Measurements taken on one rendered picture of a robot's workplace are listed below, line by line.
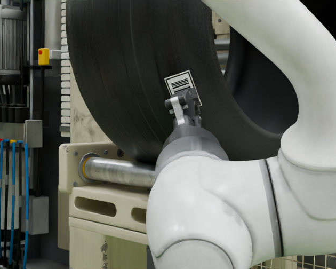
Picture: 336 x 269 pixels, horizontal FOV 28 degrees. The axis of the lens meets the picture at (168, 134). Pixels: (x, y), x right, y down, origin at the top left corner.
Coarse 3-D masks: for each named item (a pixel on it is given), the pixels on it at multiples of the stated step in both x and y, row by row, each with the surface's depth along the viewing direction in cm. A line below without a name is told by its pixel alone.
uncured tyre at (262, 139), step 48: (96, 0) 107; (144, 0) 100; (192, 0) 99; (96, 48) 109; (144, 48) 101; (192, 48) 100; (240, 48) 150; (96, 96) 113; (144, 96) 105; (240, 96) 150; (288, 96) 145; (144, 144) 115; (240, 144) 109
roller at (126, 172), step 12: (84, 168) 132; (96, 168) 129; (108, 168) 127; (120, 168) 124; (132, 168) 122; (144, 168) 120; (108, 180) 128; (120, 180) 125; (132, 180) 122; (144, 180) 119
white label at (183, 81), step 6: (186, 72) 100; (168, 78) 101; (174, 78) 101; (180, 78) 101; (186, 78) 101; (192, 78) 101; (168, 84) 101; (174, 84) 101; (180, 84) 101; (186, 84) 101; (192, 84) 101; (174, 90) 101; (180, 90) 101; (198, 96) 102
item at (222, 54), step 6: (216, 42) 171; (222, 42) 169; (228, 42) 168; (216, 48) 171; (222, 48) 170; (228, 48) 168; (222, 54) 168; (228, 54) 167; (222, 60) 168; (222, 66) 182; (222, 72) 169
